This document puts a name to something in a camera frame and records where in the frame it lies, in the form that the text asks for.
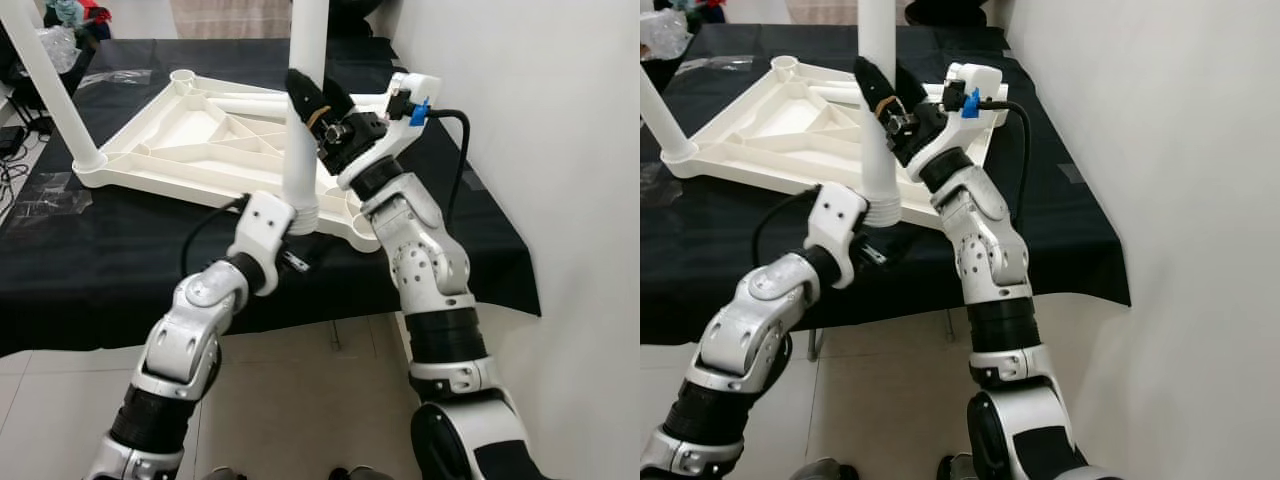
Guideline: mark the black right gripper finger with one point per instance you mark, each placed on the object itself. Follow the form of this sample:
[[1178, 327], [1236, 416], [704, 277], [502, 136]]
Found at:
[[872, 85], [305, 95], [338, 98], [908, 85]]

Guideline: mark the white plastic table top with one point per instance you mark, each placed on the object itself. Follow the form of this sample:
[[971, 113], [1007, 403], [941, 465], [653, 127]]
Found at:
[[790, 115], [190, 135]]

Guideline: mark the yellow rubber band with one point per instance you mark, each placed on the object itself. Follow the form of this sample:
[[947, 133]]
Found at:
[[885, 105], [318, 115]]

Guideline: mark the large black bowl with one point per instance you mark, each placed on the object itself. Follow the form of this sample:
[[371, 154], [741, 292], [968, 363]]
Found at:
[[360, 18], [945, 12]]

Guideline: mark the metal table leg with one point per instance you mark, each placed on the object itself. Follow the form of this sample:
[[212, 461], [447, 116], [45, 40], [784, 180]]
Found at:
[[814, 342], [335, 335]]

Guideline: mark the beige woven bench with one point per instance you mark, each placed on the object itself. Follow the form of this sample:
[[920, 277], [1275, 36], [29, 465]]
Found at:
[[230, 18], [822, 12]]

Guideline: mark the small clear tape piece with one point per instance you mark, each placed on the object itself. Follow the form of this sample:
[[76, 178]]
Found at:
[[473, 180], [1071, 174]]

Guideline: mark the black tablecloth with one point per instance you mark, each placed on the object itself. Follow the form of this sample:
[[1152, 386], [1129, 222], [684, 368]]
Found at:
[[100, 260], [720, 250]]

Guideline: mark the long clear tape strip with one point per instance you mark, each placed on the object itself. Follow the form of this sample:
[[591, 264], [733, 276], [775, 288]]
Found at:
[[118, 77], [715, 64]]

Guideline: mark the red cloth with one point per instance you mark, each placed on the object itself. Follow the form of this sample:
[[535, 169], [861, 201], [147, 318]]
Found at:
[[95, 10], [712, 8]]

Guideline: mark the teal cloth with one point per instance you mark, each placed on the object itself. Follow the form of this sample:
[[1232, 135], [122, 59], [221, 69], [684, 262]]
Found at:
[[685, 5], [65, 10]]

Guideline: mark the clear plastic bag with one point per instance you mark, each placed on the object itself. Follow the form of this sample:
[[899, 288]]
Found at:
[[58, 48], [662, 35]]

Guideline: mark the black open bag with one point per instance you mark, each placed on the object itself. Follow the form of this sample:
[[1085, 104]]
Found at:
[[20, 75], [655, 75]]

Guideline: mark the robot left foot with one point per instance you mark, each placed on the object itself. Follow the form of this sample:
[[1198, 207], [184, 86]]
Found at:
[[822, 470], [222, 474]]

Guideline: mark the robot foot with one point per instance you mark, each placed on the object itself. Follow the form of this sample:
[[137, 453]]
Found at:
[[222, 474], [822, 470], [956, 469], [362, 473]]

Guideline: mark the wide clear tape patch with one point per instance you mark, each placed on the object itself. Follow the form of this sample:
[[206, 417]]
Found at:
[[658, 183], [50, 207]]

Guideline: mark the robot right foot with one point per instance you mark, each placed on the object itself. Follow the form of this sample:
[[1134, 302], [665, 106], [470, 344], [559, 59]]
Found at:
[[362, 473], [956, 469]]

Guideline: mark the square black power adapter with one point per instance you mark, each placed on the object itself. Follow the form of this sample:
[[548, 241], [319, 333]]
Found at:
[[12, 140]]

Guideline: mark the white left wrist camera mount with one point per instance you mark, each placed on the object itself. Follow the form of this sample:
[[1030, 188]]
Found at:
[[262, 225], [835, 215]]

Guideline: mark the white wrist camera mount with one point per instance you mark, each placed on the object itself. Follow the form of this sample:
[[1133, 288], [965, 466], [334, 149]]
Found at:
[[415, 90], [262, 225], [835, 215], [980, 80]]

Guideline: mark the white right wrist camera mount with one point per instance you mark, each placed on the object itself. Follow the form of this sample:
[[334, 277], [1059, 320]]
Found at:
[[415, 90], [980, 80]]

